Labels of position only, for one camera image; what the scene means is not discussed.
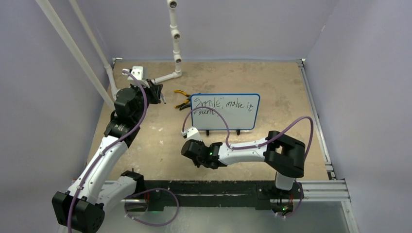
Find black grey wire stripper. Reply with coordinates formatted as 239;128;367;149
177;103;191;111

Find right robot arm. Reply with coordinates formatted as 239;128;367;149
181;127;306;198

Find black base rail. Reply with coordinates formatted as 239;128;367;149
138;181;304;215

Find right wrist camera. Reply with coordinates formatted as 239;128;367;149
181;127;203;142

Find white PVC pipe frame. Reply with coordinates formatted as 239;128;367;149
35;0;183;110

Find blue framed whiteboard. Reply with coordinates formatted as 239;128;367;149
190;93;260;131

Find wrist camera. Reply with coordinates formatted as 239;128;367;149
181;127;203;142
122;66;144;81

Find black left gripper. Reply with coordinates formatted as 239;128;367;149
130;79;161;122

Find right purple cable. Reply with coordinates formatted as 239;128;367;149
182;106;314;219

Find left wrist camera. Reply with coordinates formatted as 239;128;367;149
122;66;144;81

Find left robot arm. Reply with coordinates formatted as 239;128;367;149
51;82;163;233

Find black marker cap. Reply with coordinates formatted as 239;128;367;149
160;93;166;104

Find yellow handled pliers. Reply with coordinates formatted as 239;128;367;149
173;89;191;109

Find aluminium frame rail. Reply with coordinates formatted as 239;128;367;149
296;59;350;202

